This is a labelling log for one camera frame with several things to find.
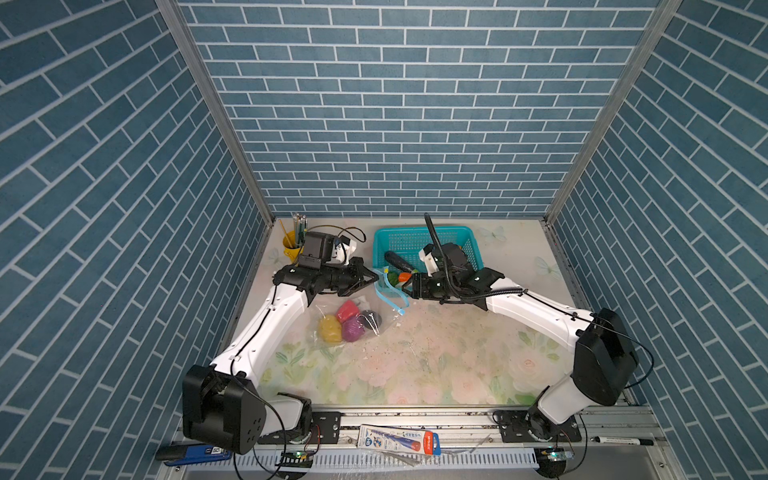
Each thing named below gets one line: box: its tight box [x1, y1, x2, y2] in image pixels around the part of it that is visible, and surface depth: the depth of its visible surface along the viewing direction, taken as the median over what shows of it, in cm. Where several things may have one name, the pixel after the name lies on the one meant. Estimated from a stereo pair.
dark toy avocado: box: [359, 310, 382, 330], surface depth 84 cm
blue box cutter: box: [155, 445, 232, 466], surface depth 68 cm
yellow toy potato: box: [319, 314, 342, 343], surface depth 88 cm
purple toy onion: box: [342, 316, 365, 343], surface depth 86 cm
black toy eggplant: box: [384, 251, 414, 273], surface depth 106 cm
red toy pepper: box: [336, 300, 360, 323], surface depth 91 cm
